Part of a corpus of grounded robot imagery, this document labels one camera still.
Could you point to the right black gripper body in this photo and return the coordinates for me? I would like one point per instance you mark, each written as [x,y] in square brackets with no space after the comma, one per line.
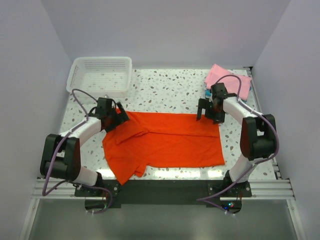
[218,114]

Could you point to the teal folded t-shirt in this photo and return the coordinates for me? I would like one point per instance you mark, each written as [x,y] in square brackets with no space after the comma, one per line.
[208,95]

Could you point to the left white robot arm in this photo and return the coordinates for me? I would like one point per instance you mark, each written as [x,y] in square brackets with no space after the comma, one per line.
[61,157]

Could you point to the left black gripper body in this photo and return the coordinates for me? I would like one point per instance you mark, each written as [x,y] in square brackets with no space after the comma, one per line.
[112,115]

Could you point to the white plastic basket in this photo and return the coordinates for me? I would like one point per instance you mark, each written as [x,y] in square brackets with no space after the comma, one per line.
[101,76]

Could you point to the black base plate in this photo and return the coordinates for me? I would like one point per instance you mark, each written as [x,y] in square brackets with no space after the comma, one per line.
[164,192]

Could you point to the orange t-shirt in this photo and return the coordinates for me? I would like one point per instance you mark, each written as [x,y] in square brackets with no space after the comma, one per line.
[162,140]

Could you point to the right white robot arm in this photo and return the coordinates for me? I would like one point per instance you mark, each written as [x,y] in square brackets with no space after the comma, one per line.
[259,141]

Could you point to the pink folded t-shirt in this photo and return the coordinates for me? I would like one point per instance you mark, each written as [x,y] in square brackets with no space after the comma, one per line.
[233,82]

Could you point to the aluminium frame rail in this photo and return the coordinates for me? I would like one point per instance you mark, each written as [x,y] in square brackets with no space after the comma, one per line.
[60,215]

